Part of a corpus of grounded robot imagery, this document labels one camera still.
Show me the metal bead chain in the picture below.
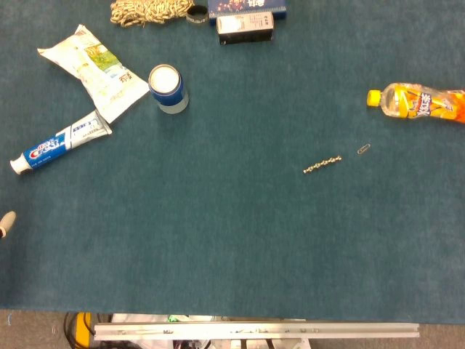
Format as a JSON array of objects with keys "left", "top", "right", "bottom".
[{"left": 302, "top": 155, "right": 343, "bottom": 175}]

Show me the teal felt table mat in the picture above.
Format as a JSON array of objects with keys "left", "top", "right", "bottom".
[{"left": 0, "top": 0, "right": 465, "bottom": 325}]

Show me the blue and white can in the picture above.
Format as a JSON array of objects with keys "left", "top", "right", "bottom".
[{"left": 147, "top": 63, "right": 190, "bottom": 116}]

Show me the black and white carton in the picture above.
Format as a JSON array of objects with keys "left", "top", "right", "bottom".
[{"left": 216, "top": 11, "right": 275, "bottom": 47}]

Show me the dark blue printed box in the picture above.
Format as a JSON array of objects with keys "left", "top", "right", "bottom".
[{"left": 207, "top": 0, "right": 290, "bottom": 26}]

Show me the white snack bag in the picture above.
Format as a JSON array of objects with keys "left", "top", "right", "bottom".
[{"left": 36, "top": 23, "right": 150, "bottom": 125}]

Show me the Crest toothpaste tube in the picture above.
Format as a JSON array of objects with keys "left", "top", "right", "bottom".
[{"left": 9, "top": 109, "right": 113, "bottom": 176}]

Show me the orange drink plastic bottle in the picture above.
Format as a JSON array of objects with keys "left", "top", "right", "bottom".
[{"left": 365, "top": 81, "right": 465, "bottom": 125}]

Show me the aluminium profile rail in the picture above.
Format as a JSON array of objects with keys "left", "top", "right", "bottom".
[{"left": 93, "top": 321, "right": 421, "bottom": 342}]

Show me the black tape ring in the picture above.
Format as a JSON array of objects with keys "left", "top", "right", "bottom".
[{"left": 185, "top": 4, "right": 210, "bottom": 24}]

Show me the beige woven rope bundle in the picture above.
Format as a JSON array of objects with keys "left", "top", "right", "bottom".
[{"left": 109, "top": 0, "right": 196, "bottom": 28}]

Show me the yellow object with black cables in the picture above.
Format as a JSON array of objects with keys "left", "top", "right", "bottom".
[{"left": 63, "top": 311, "right": 96, "bottom": 349}]

